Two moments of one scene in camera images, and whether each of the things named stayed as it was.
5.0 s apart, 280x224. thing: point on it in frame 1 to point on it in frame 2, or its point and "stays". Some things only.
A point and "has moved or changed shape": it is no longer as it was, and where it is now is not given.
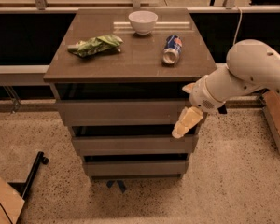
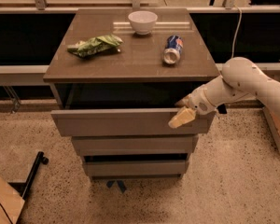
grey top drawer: x=119 y=112 has moved or changed shape
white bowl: x=143 y=21 stays
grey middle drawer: x=135 y=145 stays
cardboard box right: x=276 y=110 stays
